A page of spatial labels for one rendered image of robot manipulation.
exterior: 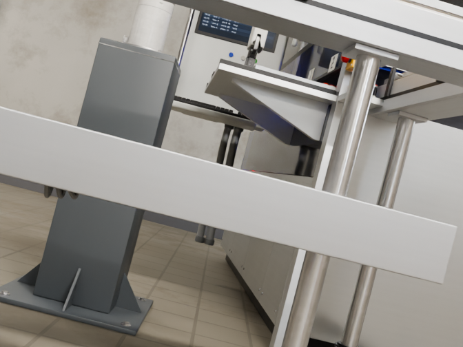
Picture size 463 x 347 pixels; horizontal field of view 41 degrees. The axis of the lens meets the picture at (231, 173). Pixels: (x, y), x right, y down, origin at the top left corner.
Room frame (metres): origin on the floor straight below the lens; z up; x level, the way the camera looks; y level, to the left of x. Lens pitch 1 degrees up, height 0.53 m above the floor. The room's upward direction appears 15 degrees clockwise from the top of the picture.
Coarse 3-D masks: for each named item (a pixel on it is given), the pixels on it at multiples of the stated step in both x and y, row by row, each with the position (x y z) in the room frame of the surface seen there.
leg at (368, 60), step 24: (360, 48) 1.18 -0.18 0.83; (360, 72) 1.20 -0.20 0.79; (360, 96) 1.20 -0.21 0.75; (360, 120) 1.20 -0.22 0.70; (336, 144) 1.21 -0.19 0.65; (336, 168) 1.20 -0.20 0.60; (336, 192) 1.20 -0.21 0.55; (312, 264) 1.20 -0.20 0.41; (312, 288) 1.20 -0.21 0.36; (312, 312) 1.20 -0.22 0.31; (288, 336) 1.21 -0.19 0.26
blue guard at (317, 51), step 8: (312, 48) 2.65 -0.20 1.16; (320, 48) 2.47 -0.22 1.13; (328, 48) 2.33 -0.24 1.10; (304, 56) 2.79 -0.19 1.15; (312, 56) 2.60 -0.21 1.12; (320, 56) 2.43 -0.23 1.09; (328, 56) 2.30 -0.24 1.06; (296, 64) 2.94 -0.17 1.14; (304, 64) 2.74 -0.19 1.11; (312, 64) 2.56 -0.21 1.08; (320, 64) 2.40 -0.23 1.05; (328, 64) 2.26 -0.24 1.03; (336, 64) 2.14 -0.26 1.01; (288, 72) 3.12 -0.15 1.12; (296, 72) 2.88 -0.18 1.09; (304, 72) 2.69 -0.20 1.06; (320, 72) 2.36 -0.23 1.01; (312, 80) 2.48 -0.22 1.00
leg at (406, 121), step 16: (400, 112) 1.77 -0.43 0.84; (400, 128) 1.80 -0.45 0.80; (400, 144) 1.80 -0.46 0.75; (400, 160) 1.80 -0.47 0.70; (384, 176) 1.81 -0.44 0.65; (400, 176) 1.81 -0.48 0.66; (384, 192) 1.80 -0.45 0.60; (368, 272) 1.80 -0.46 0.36; (368, 288) 1.80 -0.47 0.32; (352, 304) 1.81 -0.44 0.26; (352, 320) 1.80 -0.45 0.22; (352, 336) 1.80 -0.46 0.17
